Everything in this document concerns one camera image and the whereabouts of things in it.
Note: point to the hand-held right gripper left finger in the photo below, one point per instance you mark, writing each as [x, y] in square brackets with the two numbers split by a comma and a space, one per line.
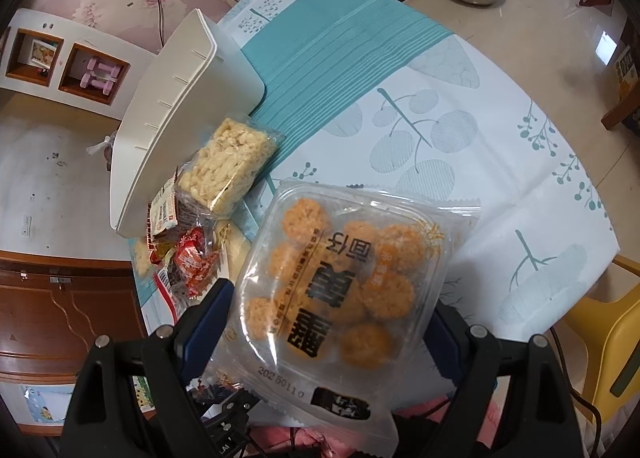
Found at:
[205, 328]

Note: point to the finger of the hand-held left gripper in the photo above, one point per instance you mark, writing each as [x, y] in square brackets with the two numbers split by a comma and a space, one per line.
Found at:
[232, 405]

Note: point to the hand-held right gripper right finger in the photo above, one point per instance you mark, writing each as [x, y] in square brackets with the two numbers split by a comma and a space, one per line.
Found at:
[450, 348]

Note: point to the pile of red snack packets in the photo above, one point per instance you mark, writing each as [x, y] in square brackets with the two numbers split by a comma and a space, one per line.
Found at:
[192, 258]

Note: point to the orange rice ball tray packet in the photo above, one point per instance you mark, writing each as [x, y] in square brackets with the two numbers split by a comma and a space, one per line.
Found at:
[340, 288]

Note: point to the puffed corn block packet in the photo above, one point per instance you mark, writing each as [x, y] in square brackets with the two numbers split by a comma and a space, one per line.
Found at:
[230, 162]

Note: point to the white plastic storage bin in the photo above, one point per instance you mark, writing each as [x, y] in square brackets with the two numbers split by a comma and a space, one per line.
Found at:
[165, 112]

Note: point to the white red striped packet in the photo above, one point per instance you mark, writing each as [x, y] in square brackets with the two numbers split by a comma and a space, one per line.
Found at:
[167, 289]

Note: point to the pink garment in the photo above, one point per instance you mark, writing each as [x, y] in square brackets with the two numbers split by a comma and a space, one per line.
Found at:
[310, 440]

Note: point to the brown wooden door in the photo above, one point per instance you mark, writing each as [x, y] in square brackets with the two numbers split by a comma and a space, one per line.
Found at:
[60, 308]

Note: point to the yellow plastic chair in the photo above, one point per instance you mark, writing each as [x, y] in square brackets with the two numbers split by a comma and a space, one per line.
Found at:
[607, 338]

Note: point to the framed photo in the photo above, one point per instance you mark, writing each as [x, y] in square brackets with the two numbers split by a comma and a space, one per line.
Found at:
[44, 54]

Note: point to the yellow printed box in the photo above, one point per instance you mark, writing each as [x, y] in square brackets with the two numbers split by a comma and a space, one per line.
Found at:
[627, 70]

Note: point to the colourful wall sticker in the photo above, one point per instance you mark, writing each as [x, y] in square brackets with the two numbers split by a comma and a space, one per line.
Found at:
[47, 403]

